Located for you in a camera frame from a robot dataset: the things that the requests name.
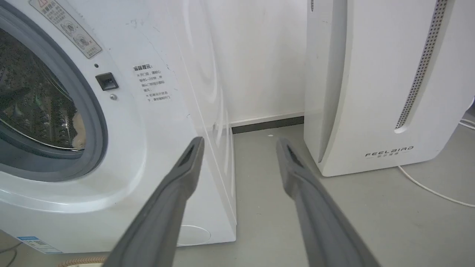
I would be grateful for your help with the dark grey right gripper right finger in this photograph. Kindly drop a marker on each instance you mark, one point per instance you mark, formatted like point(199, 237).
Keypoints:
point(319, 218)

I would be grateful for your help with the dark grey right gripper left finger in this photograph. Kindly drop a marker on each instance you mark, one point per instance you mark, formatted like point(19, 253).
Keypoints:
point(163, 215)

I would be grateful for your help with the white front-load washing machine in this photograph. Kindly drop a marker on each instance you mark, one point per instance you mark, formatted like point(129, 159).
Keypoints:
point(156, 122)

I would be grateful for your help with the beige cloth inside drum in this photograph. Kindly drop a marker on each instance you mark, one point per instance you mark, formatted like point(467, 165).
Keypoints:
point(78, 130)

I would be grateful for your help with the white Feelbird air purifier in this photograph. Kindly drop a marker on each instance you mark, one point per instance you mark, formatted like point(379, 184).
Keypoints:
point(378, 85)

